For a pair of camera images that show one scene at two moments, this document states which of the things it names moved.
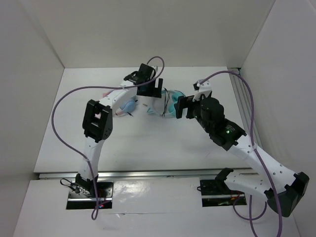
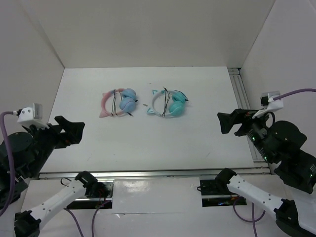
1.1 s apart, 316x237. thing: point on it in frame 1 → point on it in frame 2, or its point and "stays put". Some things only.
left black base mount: (82, 195) stays put
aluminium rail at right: (235, 75) stays put
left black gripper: (155, 92) → (73, 133)
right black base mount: (216, 192) stays put
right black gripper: (184, 102) → (242, 115)
